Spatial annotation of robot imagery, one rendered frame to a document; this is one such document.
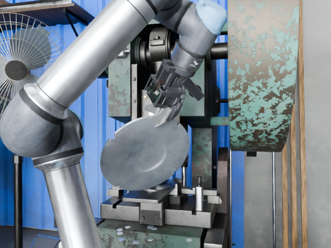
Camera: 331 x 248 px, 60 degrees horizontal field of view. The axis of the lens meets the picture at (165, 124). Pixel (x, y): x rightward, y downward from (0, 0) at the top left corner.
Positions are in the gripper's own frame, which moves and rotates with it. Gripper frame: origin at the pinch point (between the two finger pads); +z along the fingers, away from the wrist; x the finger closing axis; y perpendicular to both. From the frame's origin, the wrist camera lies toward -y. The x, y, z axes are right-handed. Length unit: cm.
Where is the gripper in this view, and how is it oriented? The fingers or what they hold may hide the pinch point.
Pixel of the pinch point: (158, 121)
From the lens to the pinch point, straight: 83.5
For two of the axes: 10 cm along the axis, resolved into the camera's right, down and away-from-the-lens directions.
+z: -4.1, 7.0, 5.8
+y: -8.1, 0.1, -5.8
